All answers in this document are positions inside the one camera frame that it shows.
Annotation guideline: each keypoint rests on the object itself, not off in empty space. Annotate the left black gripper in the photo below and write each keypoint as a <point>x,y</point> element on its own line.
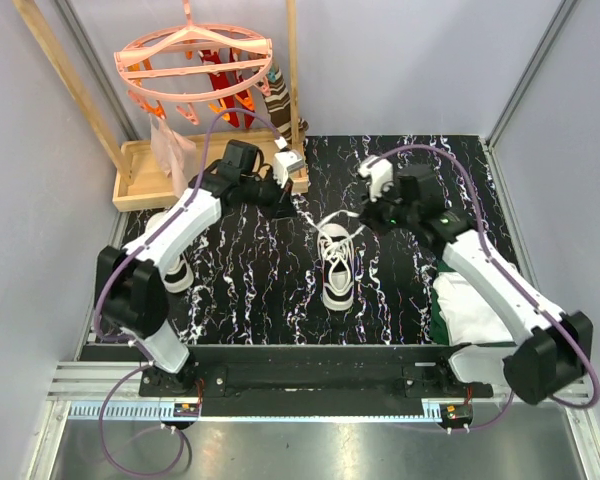
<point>282,206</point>

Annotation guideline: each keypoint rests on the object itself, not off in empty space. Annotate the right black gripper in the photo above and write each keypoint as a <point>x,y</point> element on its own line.
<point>370,214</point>

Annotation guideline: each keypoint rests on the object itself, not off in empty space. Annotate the white sneaker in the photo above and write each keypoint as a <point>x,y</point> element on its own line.
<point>179,276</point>
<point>336,254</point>

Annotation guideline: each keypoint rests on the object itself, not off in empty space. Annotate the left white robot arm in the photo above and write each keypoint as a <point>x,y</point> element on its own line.
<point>130,289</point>

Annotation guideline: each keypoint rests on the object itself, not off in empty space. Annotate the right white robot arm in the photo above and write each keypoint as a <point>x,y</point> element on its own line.
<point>549,349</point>

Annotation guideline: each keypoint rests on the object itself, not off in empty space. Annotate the wooden tray rack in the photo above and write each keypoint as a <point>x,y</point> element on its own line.
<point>138,184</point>

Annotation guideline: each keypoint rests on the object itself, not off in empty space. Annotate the translucent plastic bag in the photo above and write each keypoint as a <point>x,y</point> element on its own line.
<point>175,155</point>

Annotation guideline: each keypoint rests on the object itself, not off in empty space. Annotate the black marble mat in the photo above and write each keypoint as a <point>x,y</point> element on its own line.
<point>259,281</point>

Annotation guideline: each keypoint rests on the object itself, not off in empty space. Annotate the brown striped sock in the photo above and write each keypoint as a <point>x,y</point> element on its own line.
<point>278,102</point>

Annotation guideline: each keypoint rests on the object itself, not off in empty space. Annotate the red sock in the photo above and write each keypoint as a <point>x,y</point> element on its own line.
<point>219,81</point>
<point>244,97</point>

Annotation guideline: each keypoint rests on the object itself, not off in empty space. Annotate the green folded cloth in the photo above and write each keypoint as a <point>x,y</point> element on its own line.
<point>459,314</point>

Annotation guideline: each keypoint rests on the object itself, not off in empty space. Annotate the pink round clip hanger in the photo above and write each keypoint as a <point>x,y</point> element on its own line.
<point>164,68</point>

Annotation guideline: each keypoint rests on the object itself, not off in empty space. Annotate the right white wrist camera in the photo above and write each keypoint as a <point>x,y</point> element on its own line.
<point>378,173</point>

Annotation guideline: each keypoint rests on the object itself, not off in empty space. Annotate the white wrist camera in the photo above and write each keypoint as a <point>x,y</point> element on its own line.
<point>378,173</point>
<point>285,164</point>

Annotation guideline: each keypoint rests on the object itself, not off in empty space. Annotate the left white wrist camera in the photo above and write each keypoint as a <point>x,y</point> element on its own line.
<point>285,164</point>

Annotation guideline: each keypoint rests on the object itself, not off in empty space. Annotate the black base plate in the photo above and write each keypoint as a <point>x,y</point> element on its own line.
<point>308,390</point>

